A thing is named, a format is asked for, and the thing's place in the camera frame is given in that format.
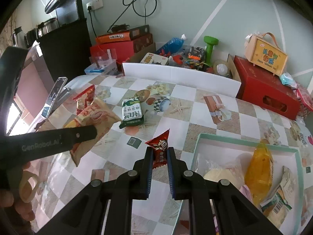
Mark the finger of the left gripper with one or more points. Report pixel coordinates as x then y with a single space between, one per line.
20 149

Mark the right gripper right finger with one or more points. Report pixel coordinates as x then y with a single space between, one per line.
184 183

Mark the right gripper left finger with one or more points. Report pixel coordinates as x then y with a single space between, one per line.
136 183

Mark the small red candy packet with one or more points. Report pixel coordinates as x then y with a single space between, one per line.
160 146

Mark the yellow cake packet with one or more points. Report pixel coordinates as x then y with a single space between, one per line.
259 174

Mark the tan orange bread packet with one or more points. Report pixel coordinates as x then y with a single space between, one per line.
101 117

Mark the pink swiss roll packet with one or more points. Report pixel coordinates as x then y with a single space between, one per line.
244 189

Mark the person's left hand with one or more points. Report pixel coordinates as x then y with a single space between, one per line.
21 207

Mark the clear-wrapped round bun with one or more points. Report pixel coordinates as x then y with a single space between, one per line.
210 170

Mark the black cabinet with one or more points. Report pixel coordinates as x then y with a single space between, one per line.
66 50

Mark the green white snack packet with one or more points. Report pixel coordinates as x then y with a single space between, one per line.
132 114

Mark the black coffee machine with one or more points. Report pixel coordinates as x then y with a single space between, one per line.
67 11

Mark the red peanut snack packet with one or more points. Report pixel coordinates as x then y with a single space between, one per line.
84 99

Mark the clear plastic storage box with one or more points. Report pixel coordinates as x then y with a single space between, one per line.
104 63

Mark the green striped cracker packet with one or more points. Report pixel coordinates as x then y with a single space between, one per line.
277 206

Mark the white foam board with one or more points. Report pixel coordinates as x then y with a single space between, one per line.
185 77

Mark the red carton box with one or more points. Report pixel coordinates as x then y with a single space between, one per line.
123 49

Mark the orange flat box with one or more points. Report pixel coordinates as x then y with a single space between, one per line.
128 35

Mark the red gift box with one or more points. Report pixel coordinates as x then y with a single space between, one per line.
260 87

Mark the colourful toy pile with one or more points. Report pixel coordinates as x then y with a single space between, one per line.
189 58

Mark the white yellow card box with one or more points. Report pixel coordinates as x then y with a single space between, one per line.
151 58

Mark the blue water bottle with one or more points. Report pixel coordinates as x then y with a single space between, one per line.
172 46

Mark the red patterned gift bag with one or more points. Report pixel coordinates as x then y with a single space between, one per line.
305 101

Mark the green dumbbell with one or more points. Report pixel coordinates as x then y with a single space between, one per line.
210 43

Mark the light blue tissue pack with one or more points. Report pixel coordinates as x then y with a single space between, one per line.
287 80

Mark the white wall socket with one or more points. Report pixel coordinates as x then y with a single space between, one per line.
94 5

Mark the yellow handled gift box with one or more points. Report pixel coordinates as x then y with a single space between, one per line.
262 50

